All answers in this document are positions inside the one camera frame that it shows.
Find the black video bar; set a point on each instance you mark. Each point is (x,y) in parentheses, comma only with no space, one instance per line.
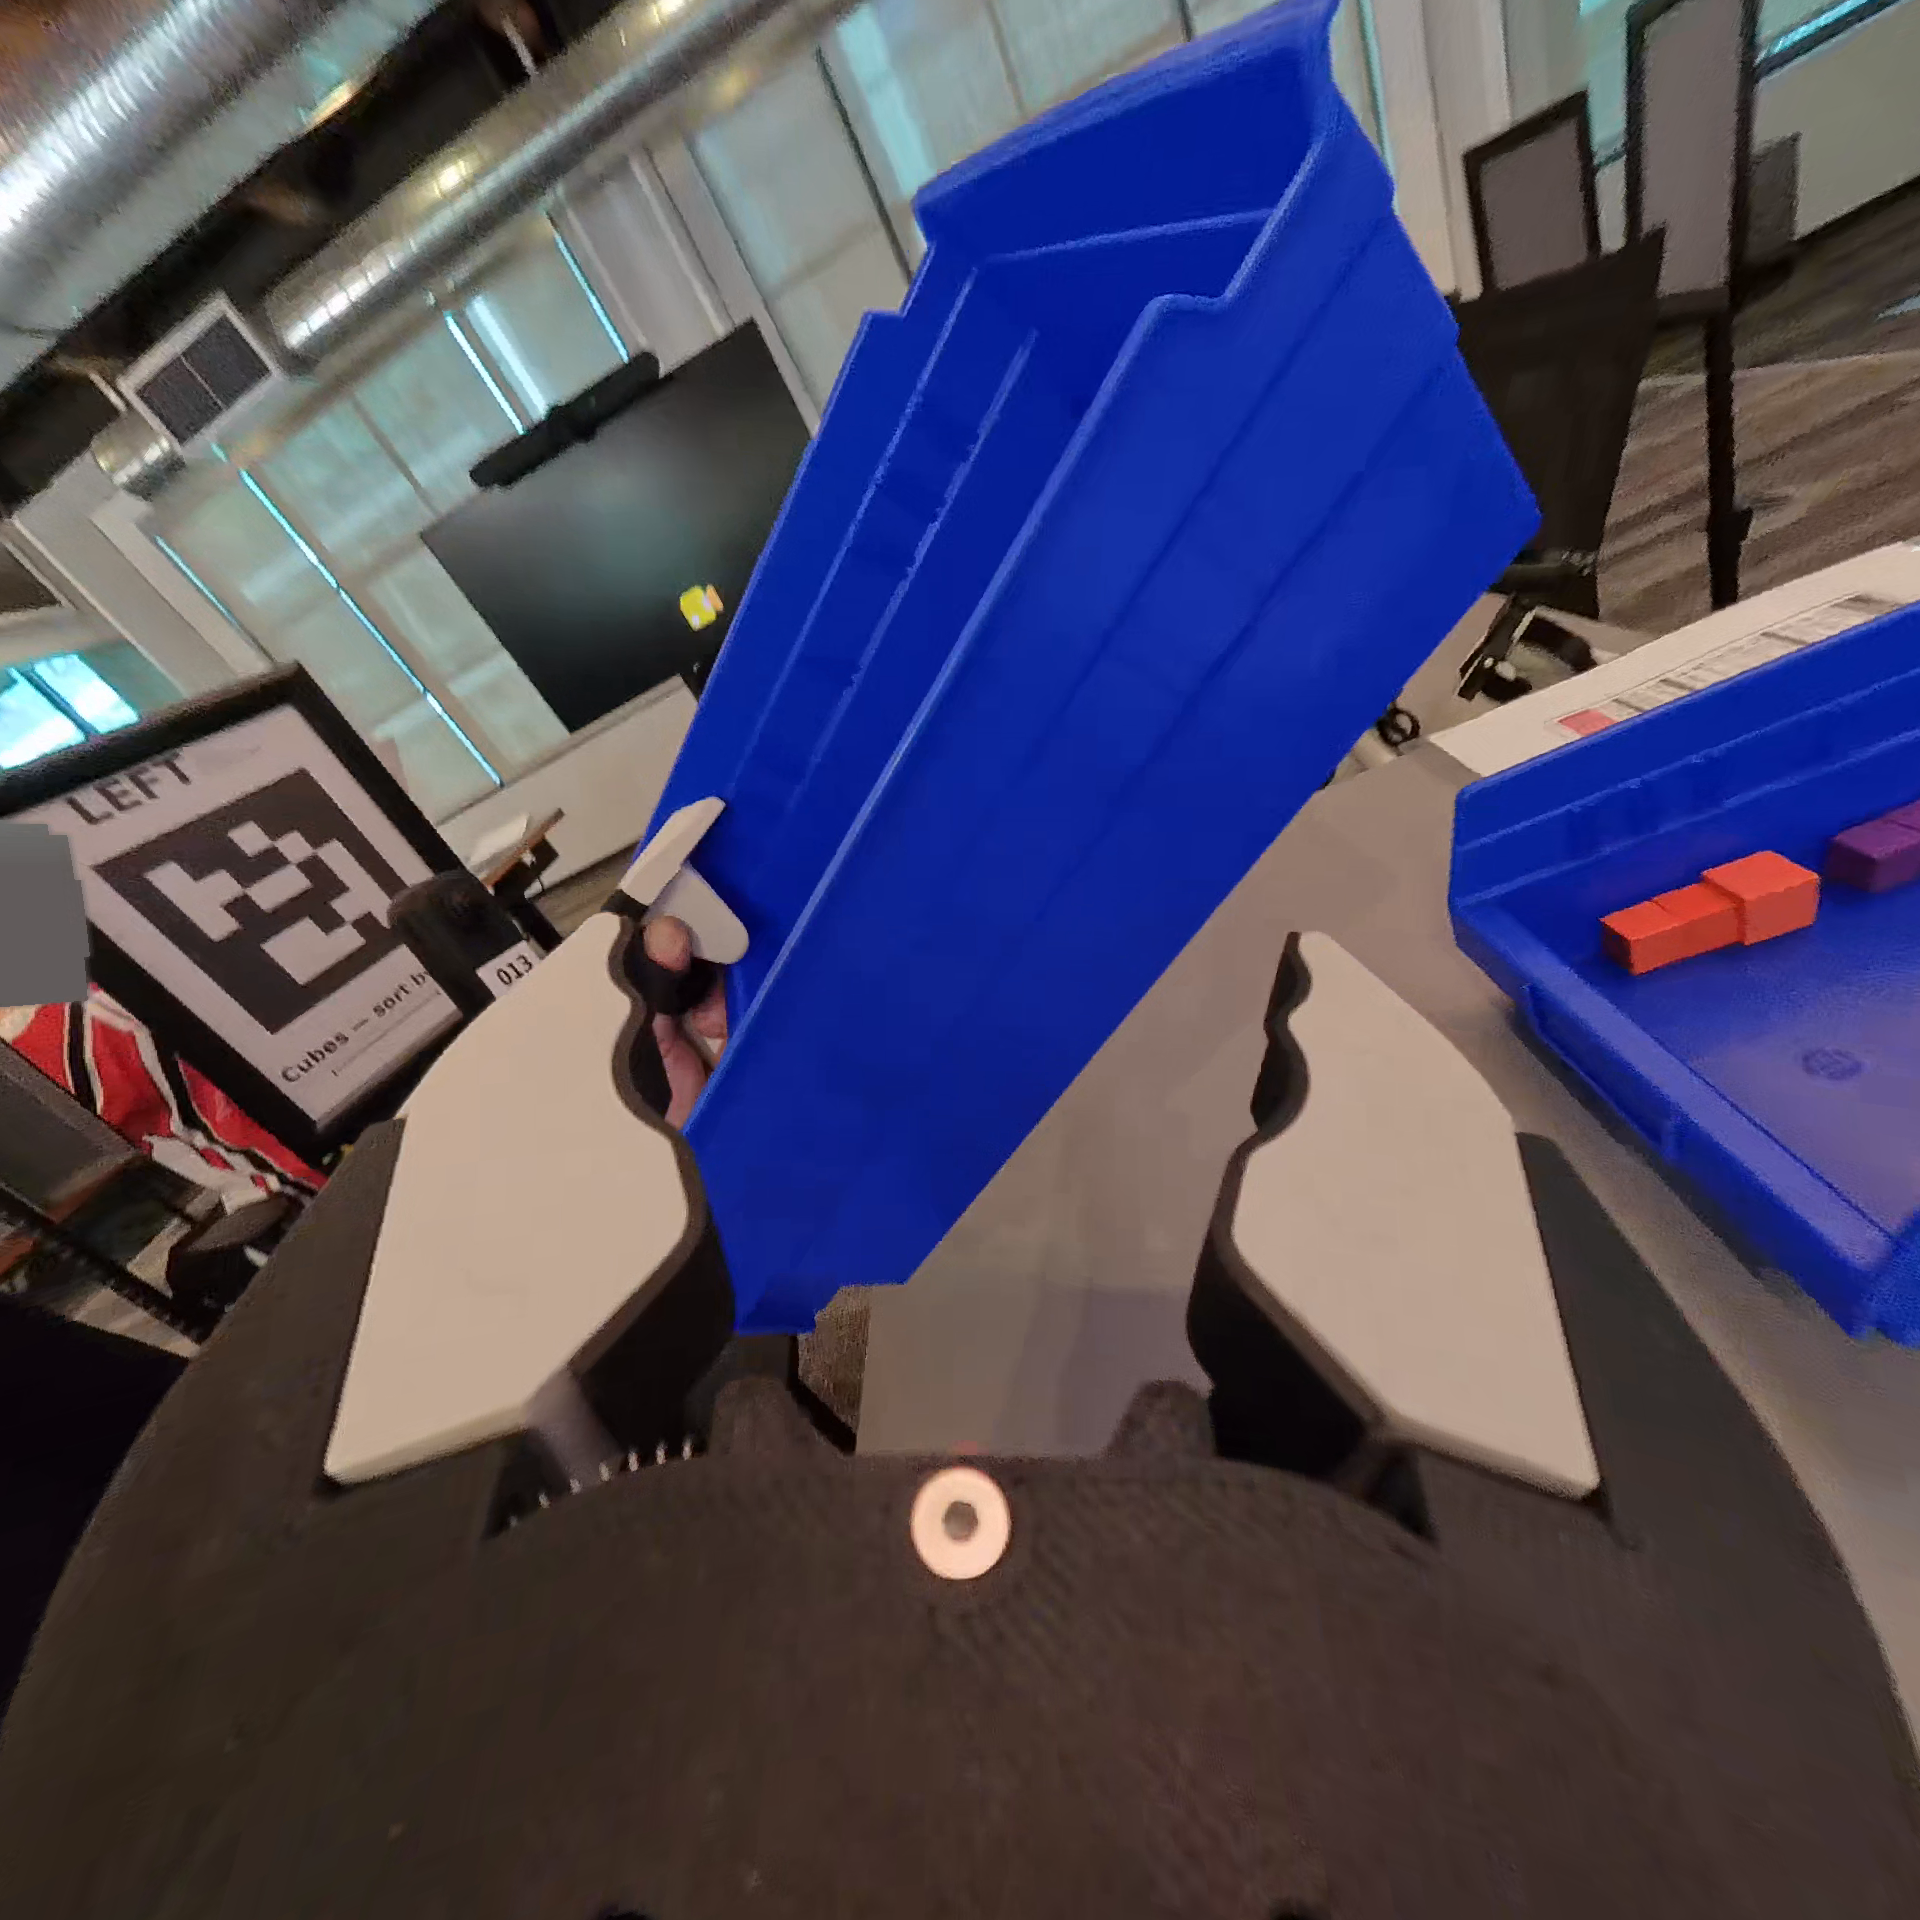
(564,420)

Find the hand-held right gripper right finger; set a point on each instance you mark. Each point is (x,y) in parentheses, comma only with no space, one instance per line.
(1412,1230)

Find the person's left hand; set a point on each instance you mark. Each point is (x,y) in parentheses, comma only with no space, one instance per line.
(695,1059)

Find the blue plastic bin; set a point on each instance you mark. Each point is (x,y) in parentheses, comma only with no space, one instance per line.
(1051,674)
(1771,1080)

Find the yellow sticker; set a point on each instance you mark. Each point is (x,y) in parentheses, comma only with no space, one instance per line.
(701,606)

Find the silver round duct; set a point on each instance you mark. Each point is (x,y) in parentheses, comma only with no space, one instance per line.
(494,164)

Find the white paper sheet red label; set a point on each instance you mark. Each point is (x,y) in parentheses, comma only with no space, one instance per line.
(1681,681)

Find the black office chair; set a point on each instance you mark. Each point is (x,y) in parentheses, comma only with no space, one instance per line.
(1570,420)

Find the red wooden cube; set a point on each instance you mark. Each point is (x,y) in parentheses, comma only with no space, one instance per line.
(1641,936)
(1711,915)
(1771,896)

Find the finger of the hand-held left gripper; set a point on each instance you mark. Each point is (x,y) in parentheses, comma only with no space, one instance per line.
(678,844)

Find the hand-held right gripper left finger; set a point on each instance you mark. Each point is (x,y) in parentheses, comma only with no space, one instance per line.
(510,1200)

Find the purple wooden cube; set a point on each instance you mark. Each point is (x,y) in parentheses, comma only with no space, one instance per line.
(1876,852)

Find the black wall screen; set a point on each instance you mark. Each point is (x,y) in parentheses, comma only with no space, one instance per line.
(599,569)

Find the person's red striped shirt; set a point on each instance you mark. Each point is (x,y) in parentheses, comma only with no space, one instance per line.
(150,1080)

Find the ceiling air vent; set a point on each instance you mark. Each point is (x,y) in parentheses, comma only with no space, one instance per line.
(203,369)

